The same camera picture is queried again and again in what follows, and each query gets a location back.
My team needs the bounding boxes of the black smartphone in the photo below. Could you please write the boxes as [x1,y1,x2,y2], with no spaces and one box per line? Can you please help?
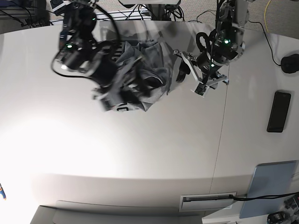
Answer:
[267,91,292,133]

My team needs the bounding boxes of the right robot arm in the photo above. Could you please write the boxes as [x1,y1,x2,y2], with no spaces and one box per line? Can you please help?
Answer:
[50,0,149,111]

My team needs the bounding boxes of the grey blue tablet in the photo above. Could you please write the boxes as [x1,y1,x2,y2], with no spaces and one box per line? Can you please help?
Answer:
[239,161,297,219]

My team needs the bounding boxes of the grey T-shirt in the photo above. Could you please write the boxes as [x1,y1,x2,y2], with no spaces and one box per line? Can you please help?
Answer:
[102,38,185,113]

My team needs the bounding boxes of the black cable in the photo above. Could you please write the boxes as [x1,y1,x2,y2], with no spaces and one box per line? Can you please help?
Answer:
[230,191,299,202]

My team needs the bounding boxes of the orange blue tool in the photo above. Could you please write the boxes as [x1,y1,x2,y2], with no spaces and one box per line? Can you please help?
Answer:
[0,184,6,200]

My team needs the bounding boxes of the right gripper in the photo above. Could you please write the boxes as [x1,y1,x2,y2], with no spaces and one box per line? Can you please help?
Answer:
[90,52,142,111]

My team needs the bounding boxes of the white cable tray slot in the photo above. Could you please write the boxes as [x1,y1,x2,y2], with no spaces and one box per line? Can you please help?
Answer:
[179,192,236,212]

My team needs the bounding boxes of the black computer mouse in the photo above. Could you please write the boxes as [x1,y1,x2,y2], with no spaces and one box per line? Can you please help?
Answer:
[281,54,299,74]

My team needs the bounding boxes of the yellow cable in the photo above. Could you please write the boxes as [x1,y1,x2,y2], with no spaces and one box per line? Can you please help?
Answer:
[263,0,271,32]

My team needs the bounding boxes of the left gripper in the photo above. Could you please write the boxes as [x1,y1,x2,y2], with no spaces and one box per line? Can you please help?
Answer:
[173,49,229,97]

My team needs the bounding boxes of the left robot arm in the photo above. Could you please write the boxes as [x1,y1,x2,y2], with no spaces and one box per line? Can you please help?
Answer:
[173,0,249,97]

